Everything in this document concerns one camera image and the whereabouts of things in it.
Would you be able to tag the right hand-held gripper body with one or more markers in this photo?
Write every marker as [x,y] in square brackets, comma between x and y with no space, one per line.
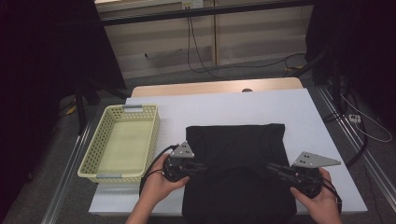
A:
[311,160]

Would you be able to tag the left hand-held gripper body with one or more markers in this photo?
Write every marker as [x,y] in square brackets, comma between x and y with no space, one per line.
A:
[182,152]

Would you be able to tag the black t-shirt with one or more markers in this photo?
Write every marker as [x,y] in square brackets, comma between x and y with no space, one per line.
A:
[236,146]

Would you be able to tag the pale yellow perforated basket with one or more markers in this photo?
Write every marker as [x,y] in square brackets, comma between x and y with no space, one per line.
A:
[124,146]

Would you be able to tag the person's left hand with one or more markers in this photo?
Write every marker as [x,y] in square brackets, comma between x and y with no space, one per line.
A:
[155,186]

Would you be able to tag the person's right hand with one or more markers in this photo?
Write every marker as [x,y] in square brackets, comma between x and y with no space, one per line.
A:
[327,202]

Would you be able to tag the white power strip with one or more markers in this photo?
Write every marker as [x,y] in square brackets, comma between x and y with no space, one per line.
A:
[355,118]

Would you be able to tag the black metal stand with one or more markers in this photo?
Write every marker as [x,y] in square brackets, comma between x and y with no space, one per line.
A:
[335,87]

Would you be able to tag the dark round table grommet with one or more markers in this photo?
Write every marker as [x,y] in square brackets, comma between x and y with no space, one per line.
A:
[247,90]

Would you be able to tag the yellow floor tape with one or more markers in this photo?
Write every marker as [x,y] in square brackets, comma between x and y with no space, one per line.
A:
[294,67]
[72,110]

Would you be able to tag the black tripod stand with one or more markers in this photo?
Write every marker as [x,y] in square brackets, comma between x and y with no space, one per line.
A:
[81,112]

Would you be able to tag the black curtain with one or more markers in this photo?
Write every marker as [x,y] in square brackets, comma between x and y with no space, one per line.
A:
[367,46]
[37,62]

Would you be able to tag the beige wooden cabinet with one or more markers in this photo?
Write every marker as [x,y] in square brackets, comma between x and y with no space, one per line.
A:
[249,40]

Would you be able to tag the black horizontal bar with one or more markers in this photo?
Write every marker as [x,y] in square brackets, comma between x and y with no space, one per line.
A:
[155,17]

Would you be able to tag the aluminium floor rail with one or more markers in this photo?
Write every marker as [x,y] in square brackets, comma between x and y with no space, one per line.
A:
[373,167]
[66,177]

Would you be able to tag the white wall socket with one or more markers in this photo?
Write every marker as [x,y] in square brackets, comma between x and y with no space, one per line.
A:
[193,3]

